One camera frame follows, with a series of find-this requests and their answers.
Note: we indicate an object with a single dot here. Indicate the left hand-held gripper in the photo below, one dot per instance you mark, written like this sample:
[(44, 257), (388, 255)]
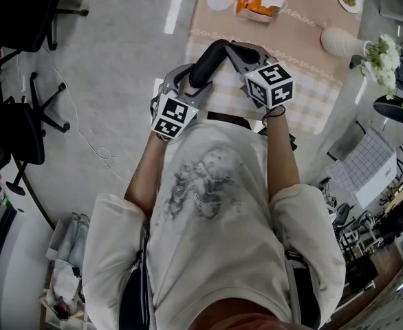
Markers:
[(172, 113)]

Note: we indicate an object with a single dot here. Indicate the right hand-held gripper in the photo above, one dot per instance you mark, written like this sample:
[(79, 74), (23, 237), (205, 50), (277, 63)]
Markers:
[(273, 88)]

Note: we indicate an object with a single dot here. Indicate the black glasses case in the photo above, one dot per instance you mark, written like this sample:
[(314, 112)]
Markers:
[(205, 64)]

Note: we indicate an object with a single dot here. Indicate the person's right forearm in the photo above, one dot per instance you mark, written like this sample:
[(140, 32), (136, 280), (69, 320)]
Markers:
[(280, 156)]

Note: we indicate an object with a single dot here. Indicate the person's left forearm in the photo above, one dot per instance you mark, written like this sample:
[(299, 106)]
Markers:
[(146, 181)]

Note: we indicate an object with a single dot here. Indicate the black wrist band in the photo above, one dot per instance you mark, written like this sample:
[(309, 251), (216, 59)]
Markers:
[(273, 112)]

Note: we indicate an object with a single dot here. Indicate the beige checked tablecloth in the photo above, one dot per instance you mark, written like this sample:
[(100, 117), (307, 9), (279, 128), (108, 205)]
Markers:
[(308, 46)]

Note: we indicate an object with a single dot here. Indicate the white ribbed vase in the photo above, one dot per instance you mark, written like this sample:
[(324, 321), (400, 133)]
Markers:
[(339, 41)]

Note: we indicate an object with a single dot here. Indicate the white flower bouquet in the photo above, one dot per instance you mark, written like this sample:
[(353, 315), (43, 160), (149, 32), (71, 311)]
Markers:
[(382, 64)]

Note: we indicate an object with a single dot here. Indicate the black side chair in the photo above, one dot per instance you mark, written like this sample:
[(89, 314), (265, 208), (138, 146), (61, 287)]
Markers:
[(394, 110)]

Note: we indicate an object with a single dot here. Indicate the white box with grid cloth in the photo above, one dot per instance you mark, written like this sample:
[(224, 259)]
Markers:
[(370, 163)]

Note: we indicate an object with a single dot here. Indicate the person's white printed t-shirt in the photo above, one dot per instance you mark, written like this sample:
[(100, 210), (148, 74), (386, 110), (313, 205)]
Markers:
[(215, 246)]

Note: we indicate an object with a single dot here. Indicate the black office chair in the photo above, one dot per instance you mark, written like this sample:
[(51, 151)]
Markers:
[(16, 12), (16, 132)]

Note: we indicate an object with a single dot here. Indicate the person's neck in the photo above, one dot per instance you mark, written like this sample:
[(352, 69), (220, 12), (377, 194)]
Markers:
[(242, 318)]

